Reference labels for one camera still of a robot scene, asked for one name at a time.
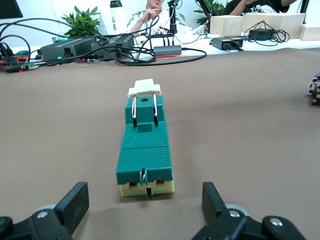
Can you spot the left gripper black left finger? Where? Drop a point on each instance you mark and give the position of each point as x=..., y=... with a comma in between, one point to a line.
x=72, y=205

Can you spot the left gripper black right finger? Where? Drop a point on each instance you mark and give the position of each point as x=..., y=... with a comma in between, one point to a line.
x=212, y=207

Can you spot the green terminal rail block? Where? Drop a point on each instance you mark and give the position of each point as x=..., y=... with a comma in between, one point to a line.
x=145, y=155

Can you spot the black pushbutton orange contact block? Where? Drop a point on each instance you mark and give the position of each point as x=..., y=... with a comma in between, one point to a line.
x=315, y=90

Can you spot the black power supply box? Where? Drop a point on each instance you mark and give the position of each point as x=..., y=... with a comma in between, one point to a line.
x=120, y=41
x=67, y=47

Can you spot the black adapter yellow label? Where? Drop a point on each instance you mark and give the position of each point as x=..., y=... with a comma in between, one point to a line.
x=227, y=43

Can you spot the green potted plant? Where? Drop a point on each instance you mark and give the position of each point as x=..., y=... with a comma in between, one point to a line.
x=82, y=22
x=212, y=7

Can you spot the long light wooden block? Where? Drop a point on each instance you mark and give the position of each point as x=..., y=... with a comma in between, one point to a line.
x=225, y=25

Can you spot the white bottle black lid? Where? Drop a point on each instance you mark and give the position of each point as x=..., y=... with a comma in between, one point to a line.
x=115, y=17

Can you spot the person in white striped shirt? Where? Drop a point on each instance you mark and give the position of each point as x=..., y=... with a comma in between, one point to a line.
x=140, y=22

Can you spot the small light wooden block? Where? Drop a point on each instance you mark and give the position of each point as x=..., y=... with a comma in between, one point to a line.
x=311, y=32

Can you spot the person in black shirt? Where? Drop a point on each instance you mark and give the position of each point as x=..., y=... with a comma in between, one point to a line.
x=250, y=7

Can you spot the black monitor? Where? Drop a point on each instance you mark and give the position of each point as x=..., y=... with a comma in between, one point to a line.
x=8, y=7

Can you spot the black camera stand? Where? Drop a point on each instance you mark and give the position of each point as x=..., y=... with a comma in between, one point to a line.
x=173, y=25

